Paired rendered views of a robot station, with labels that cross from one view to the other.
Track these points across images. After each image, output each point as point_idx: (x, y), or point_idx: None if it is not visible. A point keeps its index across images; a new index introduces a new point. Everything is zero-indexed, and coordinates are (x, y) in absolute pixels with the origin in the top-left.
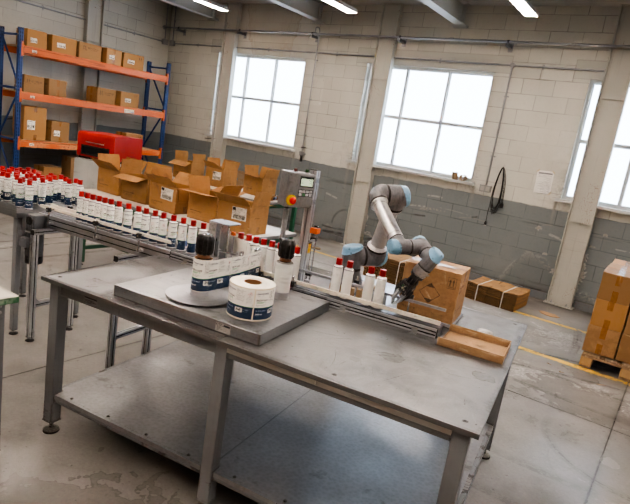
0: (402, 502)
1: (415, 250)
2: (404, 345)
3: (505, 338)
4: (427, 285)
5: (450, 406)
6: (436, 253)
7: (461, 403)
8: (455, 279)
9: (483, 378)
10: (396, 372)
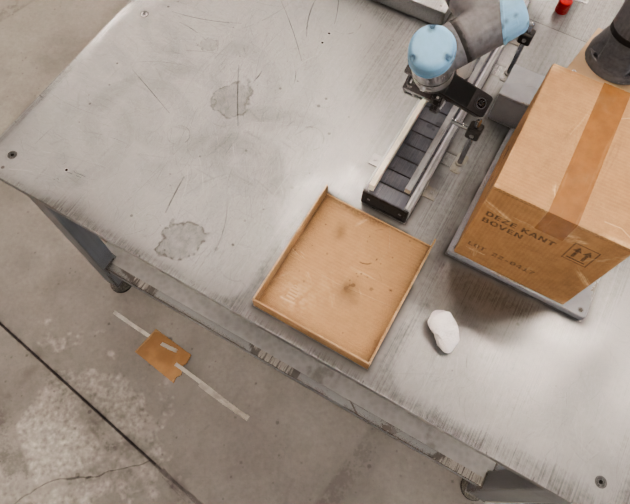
0: None
1: (452, 10)
2: (298, 130)
3: (442, 388)
4: (508, 148)
5: (57, 146)
6: (410, 40)
7: (68, 166)
8: (493, 183)
9: (173, 237)
10: (169, 95)
